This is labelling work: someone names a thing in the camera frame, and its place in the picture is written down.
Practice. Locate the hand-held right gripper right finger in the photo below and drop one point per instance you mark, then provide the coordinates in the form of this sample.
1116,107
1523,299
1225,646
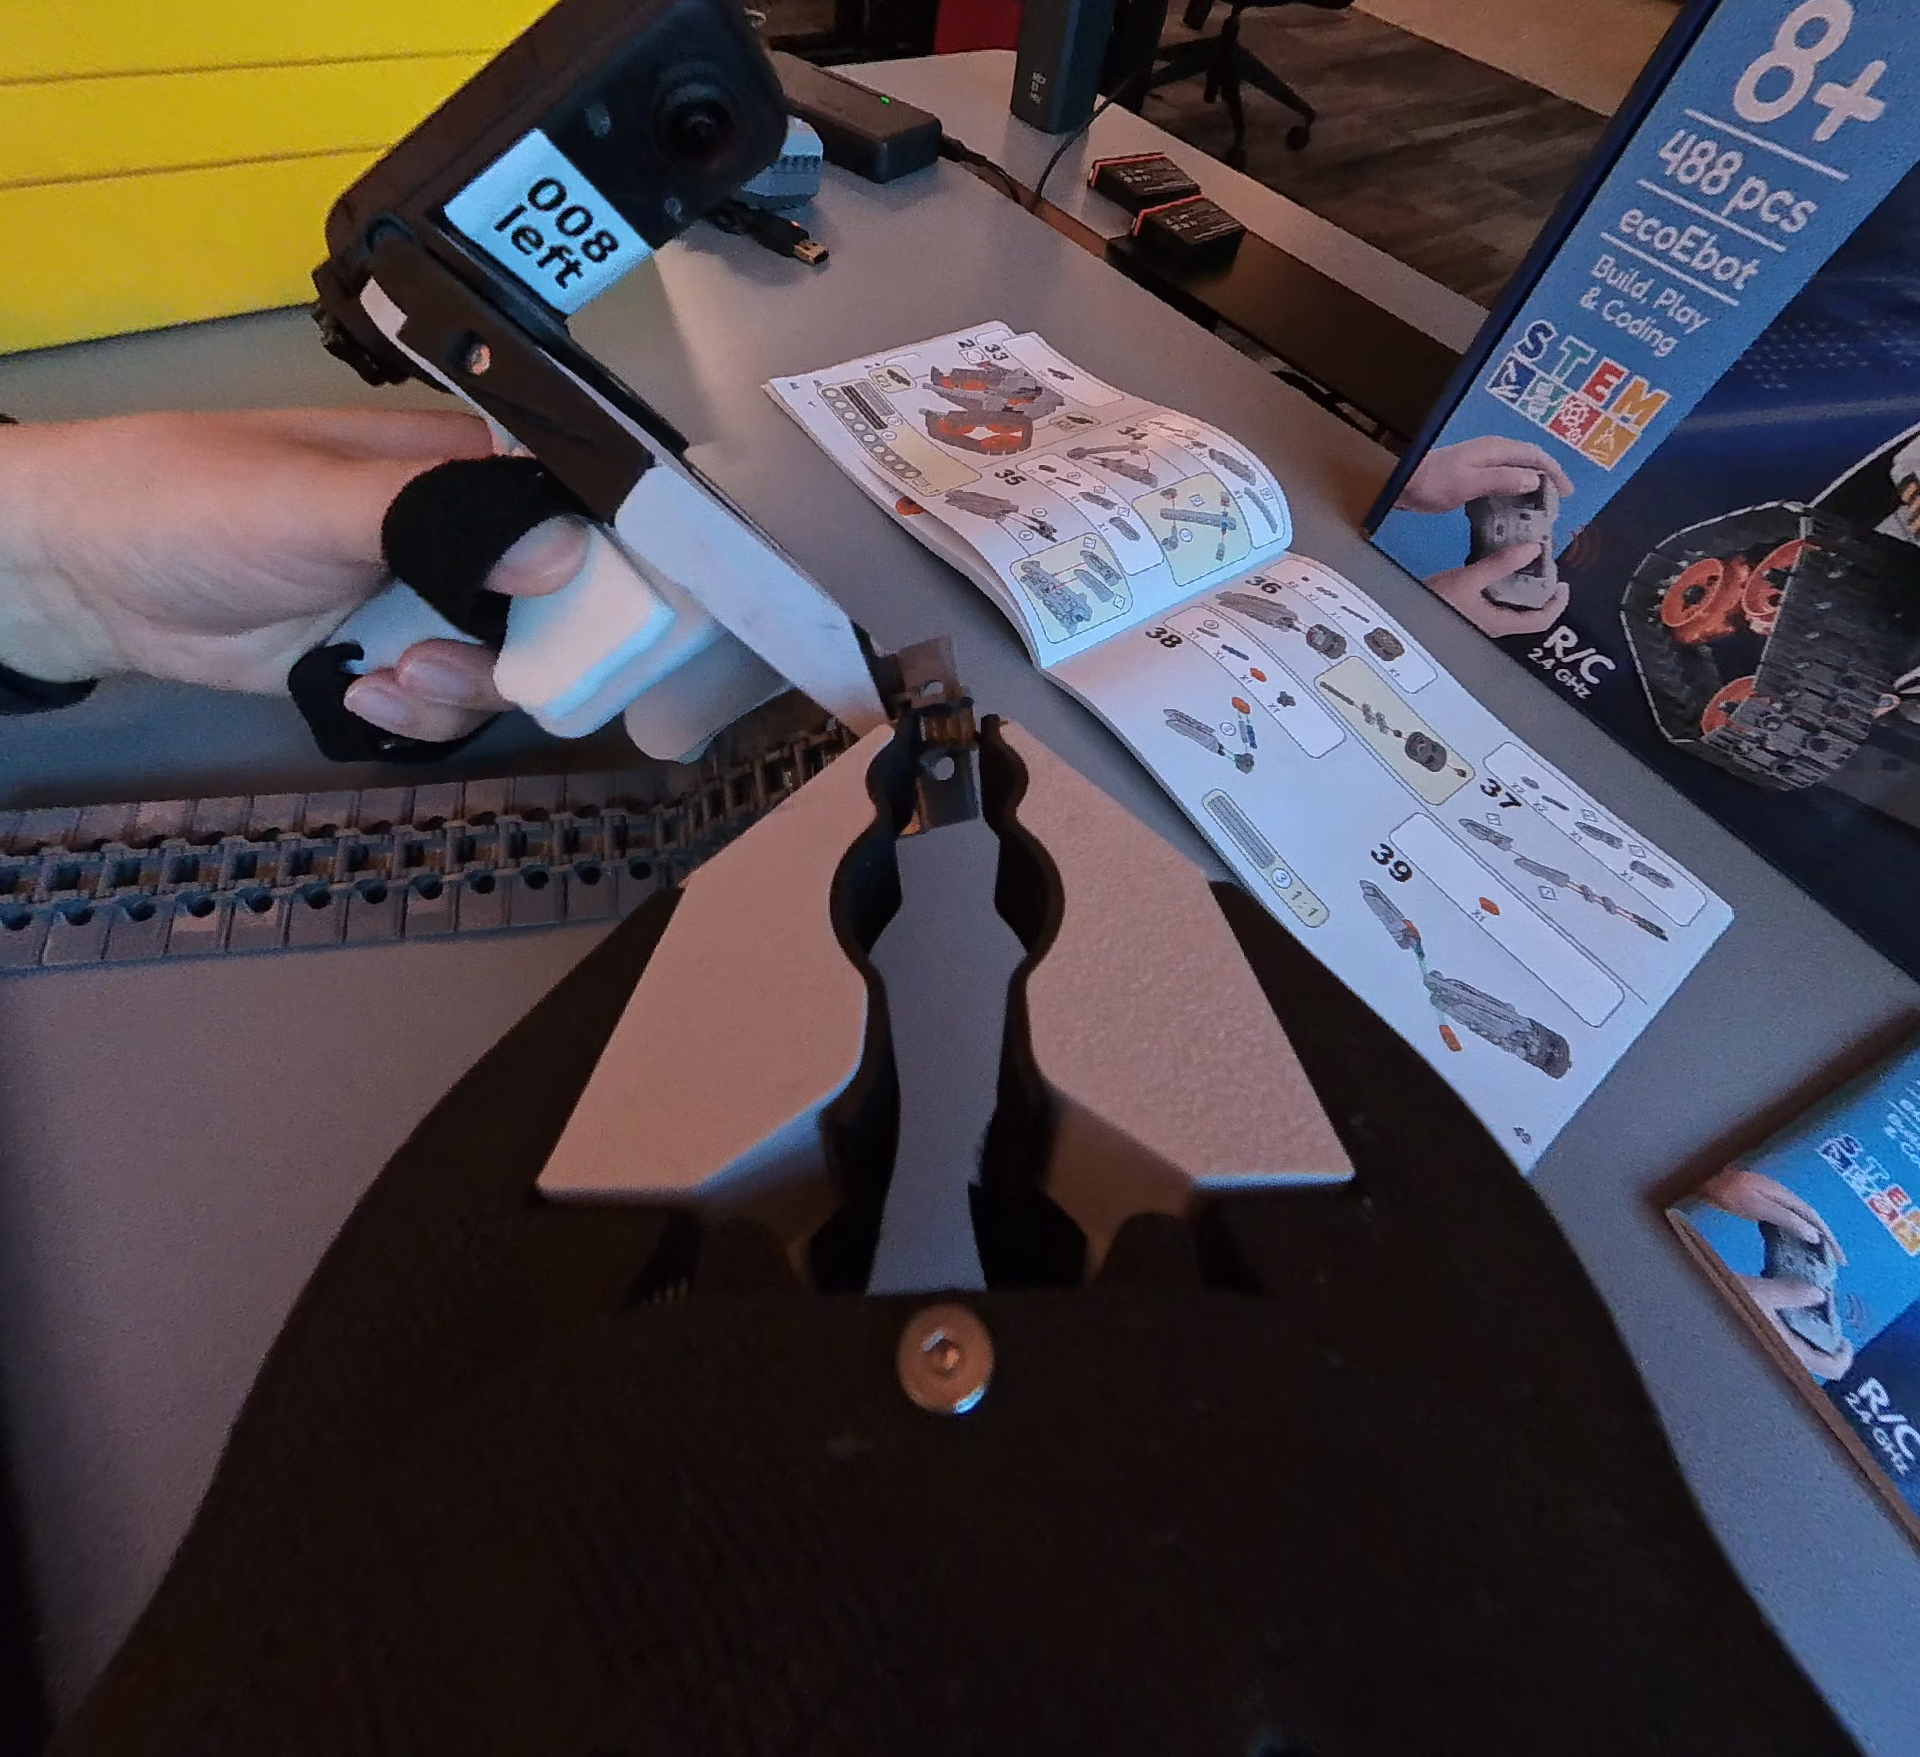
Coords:
1185,1037

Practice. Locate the black power adapter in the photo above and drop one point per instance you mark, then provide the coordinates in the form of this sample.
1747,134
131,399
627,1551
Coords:
864,122

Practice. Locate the grey track link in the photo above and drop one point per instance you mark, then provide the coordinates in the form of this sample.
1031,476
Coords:
938,767

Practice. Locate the grey orange toy robot model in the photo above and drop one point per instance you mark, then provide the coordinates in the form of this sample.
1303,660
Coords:
788,161

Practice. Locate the open instruction booklet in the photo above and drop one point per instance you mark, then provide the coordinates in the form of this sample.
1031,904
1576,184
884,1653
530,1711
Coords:
1277,736

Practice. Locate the black battery pack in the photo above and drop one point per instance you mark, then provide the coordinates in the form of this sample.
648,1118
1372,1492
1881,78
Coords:
1195,229
1149,180

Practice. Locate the blue robot kit box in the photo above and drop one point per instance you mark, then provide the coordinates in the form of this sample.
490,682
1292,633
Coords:
1724,364

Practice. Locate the yellow plastic bin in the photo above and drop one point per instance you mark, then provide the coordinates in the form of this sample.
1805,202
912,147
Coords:
226,60

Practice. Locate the person's left hand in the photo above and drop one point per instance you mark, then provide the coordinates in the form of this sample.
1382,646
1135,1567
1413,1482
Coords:
181,542

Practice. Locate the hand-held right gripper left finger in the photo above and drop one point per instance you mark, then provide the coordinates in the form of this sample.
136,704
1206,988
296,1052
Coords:
721,1037

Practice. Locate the grey desk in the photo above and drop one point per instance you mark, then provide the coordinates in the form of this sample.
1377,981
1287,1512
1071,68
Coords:
978,286

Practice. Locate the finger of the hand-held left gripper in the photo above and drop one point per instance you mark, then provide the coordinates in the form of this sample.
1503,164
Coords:
753,589
715,709

